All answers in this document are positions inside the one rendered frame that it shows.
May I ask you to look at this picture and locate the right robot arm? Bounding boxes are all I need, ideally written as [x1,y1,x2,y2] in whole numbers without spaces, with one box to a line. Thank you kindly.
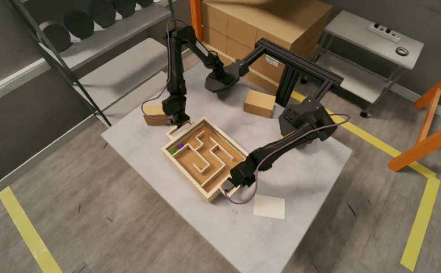
[162,26,235,116]

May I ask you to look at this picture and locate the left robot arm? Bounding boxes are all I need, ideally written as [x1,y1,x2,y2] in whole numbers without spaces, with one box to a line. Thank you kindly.
[230,106,338,182]

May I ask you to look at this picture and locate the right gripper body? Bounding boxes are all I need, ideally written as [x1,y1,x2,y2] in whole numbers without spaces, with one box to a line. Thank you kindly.
[168,108,190,123]

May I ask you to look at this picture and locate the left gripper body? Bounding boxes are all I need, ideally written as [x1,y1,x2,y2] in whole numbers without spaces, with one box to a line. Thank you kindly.
[222,172,256,190]

